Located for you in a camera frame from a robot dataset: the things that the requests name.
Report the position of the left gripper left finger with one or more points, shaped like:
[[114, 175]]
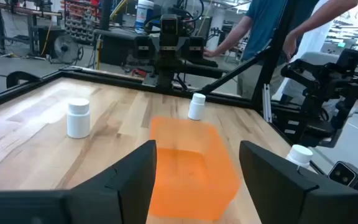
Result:
[[110, 199]]

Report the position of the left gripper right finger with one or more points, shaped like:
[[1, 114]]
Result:
[[284, 199]]

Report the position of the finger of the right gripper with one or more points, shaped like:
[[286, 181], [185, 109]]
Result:
[[144, 48], [196, 48]]

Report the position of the white pill bottle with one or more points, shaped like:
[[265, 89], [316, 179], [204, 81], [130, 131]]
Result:
[[300, 155], [78, 121], [196, 109]]

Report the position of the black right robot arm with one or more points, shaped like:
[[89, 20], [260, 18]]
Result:
[[166, 74]]

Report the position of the black background robot arm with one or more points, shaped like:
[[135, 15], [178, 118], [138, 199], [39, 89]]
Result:
[[328, 81]]

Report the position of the orange translucent plastic basket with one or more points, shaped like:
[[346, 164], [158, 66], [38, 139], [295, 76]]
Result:
[[194, 174]]

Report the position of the red tool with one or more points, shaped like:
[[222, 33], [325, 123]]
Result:
[[138, 72]]

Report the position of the white plastic canister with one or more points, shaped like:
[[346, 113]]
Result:
[[144, 14]]

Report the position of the red parts bin shelf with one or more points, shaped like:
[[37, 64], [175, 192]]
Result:
[[79, 21]]

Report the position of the person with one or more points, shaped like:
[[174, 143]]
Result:
[[263, 28]]

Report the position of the black floor fan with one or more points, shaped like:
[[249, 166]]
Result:
[[65, 48]]

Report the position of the silver aluminium extrusion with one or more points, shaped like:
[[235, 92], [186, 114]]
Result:
[[266, 102]]

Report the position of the metal workbench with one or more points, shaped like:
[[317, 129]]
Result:
[[26, 18]]

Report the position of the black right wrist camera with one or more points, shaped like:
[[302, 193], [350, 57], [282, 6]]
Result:
[[169, 25]]

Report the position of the black aluminium table frame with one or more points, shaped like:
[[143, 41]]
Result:
[[104, 78]]

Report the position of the black table-level camera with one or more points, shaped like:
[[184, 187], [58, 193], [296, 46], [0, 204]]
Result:
[[343, 174]]

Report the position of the black frame clamp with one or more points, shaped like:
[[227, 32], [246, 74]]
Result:
[[20, 77]]

